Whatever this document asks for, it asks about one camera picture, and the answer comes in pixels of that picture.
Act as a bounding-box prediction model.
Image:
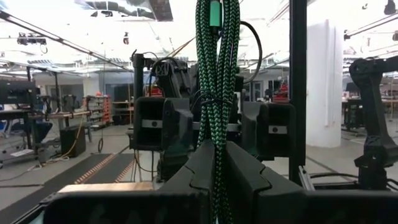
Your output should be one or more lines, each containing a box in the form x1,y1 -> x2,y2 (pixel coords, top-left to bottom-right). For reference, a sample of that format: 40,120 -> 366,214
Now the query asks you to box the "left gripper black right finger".
226,141 -> 307,224

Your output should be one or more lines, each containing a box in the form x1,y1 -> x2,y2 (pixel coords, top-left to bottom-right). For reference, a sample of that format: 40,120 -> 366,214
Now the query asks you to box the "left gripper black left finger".
158,139 -> 216,224

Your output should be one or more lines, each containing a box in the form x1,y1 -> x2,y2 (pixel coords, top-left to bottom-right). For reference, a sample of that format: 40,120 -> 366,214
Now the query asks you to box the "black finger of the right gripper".
241,101 -> 271,161
162,98 -> 195,163

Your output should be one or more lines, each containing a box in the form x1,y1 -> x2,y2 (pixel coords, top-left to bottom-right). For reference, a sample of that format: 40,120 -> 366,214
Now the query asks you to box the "green braided USB-C cable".
195,0 -> 242,224

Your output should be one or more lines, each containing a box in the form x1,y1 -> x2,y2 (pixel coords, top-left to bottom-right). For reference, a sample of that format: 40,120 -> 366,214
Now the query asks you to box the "black jointed stand arm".
348,55 -> 398,192

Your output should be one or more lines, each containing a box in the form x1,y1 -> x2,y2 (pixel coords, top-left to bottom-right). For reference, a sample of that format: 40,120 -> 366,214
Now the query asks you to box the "black hazard-striped floor mat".
83,152 -> 136,185
0,152 -> 118,224

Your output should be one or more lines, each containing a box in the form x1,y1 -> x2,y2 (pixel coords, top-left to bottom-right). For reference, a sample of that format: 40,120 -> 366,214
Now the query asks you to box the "shelf with orange bins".
83,94 -> 113,127

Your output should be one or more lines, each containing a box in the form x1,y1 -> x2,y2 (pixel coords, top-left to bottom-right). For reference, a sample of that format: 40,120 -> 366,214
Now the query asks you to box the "black box on floor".
60,125 -> 87,158

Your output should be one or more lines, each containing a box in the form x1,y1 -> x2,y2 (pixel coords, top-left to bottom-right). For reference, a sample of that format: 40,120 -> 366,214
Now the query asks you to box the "white building column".
306,19 -> 345,149

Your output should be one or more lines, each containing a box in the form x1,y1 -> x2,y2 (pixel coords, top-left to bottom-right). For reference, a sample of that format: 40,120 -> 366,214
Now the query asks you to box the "long workbench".
0,109 -> 93,163

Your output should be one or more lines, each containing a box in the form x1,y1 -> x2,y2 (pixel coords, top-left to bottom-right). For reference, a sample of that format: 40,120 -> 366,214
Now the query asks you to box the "black monitor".
0,80 -> 38,106

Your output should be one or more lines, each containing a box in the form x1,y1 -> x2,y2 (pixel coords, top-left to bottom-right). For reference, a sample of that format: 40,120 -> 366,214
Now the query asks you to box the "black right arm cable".
239,20 -> 264,85

